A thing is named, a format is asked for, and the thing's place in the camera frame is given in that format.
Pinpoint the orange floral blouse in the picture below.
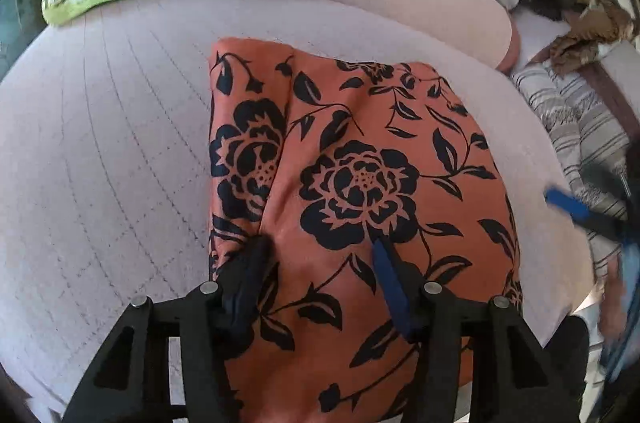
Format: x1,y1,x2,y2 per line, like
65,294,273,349
208,38,523,422

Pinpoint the person's right hand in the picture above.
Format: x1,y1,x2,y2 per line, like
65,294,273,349
599,268,627,341

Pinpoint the brown crumpled garment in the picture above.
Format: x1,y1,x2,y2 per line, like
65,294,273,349
529,0,639,76

